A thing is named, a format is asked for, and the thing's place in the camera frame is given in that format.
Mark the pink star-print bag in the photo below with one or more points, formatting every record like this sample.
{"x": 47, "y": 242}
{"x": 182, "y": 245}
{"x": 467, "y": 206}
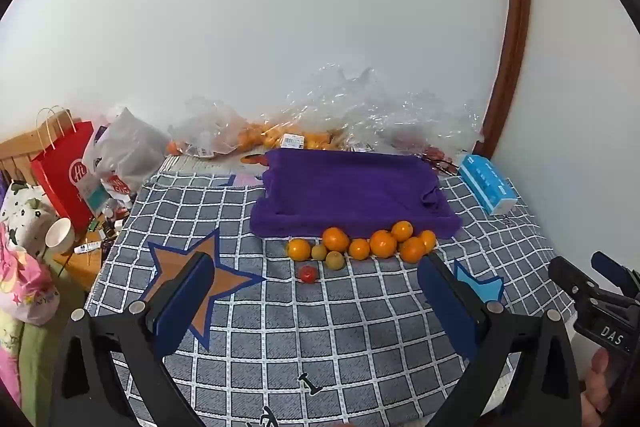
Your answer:
{"x": 25, "y": 282}

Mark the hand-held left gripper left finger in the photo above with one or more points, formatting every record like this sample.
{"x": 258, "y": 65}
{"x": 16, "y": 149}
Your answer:
{"x": 185, "y": 302}

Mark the black eyeglasses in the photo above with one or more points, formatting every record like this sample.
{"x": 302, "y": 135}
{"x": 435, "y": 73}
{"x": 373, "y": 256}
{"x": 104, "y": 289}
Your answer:
{"x": 444, "y": 165}

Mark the grey plastic bag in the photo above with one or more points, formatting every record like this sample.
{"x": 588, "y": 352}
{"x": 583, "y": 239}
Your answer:
{"x": 127, "y": 147}

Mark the white floral cloth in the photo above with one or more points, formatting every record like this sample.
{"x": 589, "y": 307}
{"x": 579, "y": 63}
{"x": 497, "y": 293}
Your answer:
{"x": 22, "y": 207}

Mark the wooden headboard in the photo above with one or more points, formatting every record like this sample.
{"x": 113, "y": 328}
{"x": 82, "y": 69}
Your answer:
{"x": 15, "y": 157}

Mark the clear bag of kumquats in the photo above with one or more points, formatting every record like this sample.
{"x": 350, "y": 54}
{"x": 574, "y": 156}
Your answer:
{"x": 315, "y": 140}

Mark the brown wooden door frame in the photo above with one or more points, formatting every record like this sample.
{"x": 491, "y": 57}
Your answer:
{"x": 520, "y": 32}

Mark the bagged pile of red tomatoes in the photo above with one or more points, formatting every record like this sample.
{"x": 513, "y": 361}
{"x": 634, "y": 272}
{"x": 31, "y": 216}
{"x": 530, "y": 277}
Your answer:
{"x": 435, "y": 153}

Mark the clear bag of small oranges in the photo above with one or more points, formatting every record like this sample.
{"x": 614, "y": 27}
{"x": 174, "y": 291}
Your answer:
{"x": 250, "y": 136}

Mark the small round orange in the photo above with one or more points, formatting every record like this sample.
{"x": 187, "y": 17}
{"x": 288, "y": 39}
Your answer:
{"x": 299, "y": 249}

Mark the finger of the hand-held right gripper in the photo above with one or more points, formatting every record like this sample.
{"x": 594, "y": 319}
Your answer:
{"x": 612, "y": 272}
{"x": 567, "y": 276}

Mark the single red cherry tomato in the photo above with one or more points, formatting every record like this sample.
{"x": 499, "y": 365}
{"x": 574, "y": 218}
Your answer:
{"x": 307, "y": 274}

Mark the large empty clear plastic bag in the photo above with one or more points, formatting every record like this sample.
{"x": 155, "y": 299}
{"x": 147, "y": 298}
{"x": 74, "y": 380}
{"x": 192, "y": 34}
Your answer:
{"x": 360, "y": 107}

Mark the white ceramic cup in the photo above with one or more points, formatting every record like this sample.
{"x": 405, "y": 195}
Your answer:
{"x": 60, "y": 234}

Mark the orange mandarin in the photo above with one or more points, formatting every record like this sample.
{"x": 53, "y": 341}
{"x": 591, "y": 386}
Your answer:
{"x": 413, "y": 250}
{"x": 402, "y": 230}
{"x": 359, "y": 249}
{"x": 335, "y": 239}
{"x": 429, "y": 241}

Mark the red and white packet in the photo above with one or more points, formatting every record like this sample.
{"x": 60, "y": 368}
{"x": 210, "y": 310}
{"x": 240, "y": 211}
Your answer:
{"x": 116, "y": 185}

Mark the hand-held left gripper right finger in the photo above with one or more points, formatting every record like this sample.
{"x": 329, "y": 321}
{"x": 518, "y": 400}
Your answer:
{"x": 450, "y": 307}

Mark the grey checked bedsheet with stars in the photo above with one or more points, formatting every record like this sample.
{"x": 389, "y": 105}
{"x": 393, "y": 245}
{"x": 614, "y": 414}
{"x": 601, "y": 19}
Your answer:
{"x": 310, "y": 332}

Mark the large mandarin with green stem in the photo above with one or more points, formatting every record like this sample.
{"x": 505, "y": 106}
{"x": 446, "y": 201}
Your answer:
{"x": 383, "y": 243}

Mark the blue tissue pack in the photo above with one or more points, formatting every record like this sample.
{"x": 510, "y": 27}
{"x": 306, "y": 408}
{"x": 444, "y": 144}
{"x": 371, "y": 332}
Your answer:
{"x": 487, "y": 184}

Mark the yellow-green round fruit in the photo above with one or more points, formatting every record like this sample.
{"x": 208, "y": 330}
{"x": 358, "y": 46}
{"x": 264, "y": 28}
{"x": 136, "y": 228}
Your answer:
{"x": 319, "y": 251}
{"x": 334, "y": 260}

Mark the red paper shopping bag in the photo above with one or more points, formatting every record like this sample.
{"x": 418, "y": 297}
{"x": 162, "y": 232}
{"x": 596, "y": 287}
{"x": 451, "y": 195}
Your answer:
{"x": 62, "y": 167}

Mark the person's right hand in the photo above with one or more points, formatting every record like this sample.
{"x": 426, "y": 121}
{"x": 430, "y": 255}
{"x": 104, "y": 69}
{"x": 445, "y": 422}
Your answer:
{"x": 597, "y": 387}

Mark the wooden nightstand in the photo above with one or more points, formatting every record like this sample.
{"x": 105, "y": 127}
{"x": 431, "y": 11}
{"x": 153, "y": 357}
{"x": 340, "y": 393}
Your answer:
{"x": 80, "y": 263}

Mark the purple towel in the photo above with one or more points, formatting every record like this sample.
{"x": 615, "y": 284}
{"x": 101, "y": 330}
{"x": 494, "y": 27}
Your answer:
{"x": 345, "y": 192}

